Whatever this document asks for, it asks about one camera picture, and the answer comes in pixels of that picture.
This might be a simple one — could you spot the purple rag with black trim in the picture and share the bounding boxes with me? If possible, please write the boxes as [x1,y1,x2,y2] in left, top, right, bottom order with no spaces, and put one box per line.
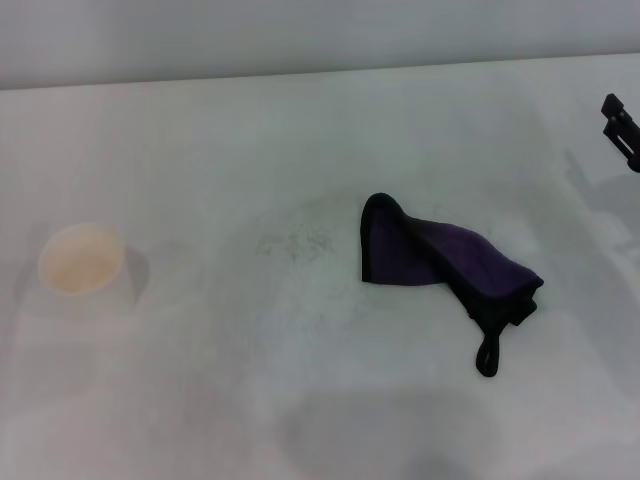
[358,192,545,379]

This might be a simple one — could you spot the white paper cup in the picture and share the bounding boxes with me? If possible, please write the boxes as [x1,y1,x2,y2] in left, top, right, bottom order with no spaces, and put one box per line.
[37,222,151,326]

